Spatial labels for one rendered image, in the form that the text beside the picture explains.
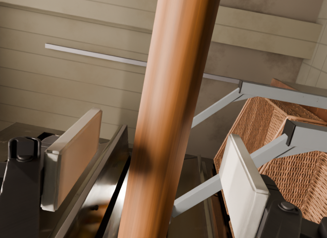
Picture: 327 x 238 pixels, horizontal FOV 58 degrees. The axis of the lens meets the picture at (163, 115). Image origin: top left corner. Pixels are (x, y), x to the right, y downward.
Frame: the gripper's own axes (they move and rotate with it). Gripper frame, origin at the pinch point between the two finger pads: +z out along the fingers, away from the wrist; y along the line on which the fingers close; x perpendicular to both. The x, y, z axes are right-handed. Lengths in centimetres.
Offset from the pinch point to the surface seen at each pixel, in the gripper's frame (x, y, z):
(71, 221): -52, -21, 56
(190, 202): -26.6, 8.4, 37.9
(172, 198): -2.0, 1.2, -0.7
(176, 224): -69, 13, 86
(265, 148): -12.1, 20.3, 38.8
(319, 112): -16, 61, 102
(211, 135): -96, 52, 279
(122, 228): -4.6, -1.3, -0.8
